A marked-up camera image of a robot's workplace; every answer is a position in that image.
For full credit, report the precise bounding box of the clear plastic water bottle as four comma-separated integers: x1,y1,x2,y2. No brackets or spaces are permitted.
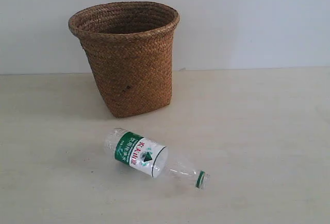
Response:
104,128,210,189

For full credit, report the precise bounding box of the brown woven wicker basket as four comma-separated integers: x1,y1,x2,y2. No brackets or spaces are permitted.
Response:
68,2,180,118

